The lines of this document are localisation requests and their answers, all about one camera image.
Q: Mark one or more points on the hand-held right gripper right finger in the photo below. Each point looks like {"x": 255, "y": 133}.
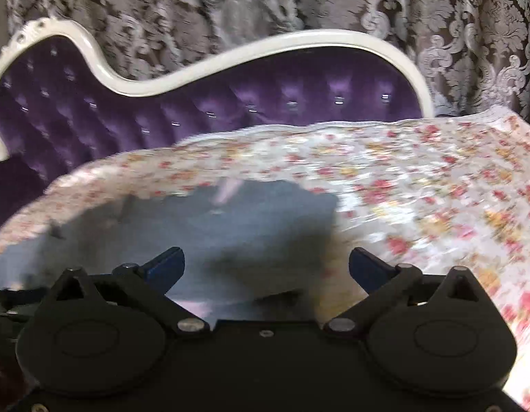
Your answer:
{"x": 367, "y": 266}

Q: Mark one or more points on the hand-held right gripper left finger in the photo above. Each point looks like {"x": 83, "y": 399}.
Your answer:
{"x": 164, "y": 264}

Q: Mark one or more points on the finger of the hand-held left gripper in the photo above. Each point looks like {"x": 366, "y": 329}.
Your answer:
{"x": 27, "y": 296}

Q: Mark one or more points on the grey small garment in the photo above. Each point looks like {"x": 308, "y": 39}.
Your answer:
{"x": 247, "y": 231}

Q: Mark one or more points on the floral printed blanket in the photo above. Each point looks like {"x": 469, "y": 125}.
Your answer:
{"x": 419, "y": 197}

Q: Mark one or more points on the grey damask curtain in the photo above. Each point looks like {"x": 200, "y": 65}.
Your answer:
{"x": 290, "y": 0}

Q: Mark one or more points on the purple tufted sofa white frame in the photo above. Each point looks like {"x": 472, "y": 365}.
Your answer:
{"x": 119, "y": 111}

